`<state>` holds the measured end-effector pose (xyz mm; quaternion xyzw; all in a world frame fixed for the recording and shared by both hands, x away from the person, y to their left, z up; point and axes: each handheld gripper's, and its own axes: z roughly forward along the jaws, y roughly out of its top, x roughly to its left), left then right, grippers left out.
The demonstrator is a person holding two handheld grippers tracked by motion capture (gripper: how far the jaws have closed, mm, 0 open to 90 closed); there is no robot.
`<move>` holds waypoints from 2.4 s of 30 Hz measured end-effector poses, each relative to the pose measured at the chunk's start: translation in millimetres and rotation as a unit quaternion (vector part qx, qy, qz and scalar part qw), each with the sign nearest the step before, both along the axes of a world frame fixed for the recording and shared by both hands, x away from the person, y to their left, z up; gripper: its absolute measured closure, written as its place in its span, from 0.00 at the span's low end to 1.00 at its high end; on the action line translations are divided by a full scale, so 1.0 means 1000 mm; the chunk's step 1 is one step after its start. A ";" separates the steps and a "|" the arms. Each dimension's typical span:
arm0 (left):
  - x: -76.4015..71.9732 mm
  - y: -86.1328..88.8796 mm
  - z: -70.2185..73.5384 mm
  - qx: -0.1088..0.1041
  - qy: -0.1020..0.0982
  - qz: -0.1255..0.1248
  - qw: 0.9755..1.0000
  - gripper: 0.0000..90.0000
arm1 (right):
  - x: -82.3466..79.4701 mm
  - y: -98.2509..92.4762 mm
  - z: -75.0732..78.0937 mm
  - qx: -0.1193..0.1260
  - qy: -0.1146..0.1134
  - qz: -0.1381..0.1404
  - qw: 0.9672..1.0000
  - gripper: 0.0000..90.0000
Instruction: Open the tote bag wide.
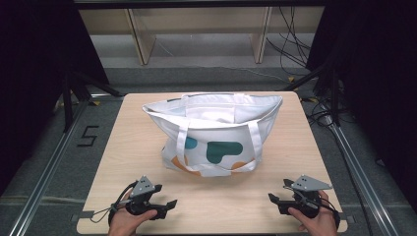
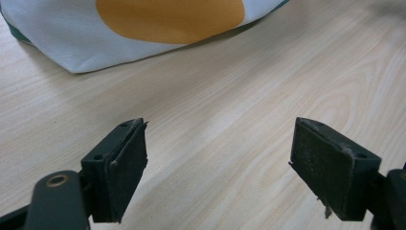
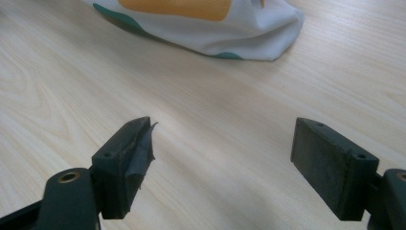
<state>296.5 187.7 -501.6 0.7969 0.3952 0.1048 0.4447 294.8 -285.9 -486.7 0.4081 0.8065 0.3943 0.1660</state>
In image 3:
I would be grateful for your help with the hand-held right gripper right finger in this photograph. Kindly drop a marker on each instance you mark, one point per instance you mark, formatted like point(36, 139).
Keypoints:
point(332, 166)

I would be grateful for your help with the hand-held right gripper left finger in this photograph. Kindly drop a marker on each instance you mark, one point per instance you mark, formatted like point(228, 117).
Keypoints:
point(118, 169)

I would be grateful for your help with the white cloth with orange and green print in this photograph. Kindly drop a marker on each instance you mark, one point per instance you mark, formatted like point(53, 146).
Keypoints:
point(220, 32)

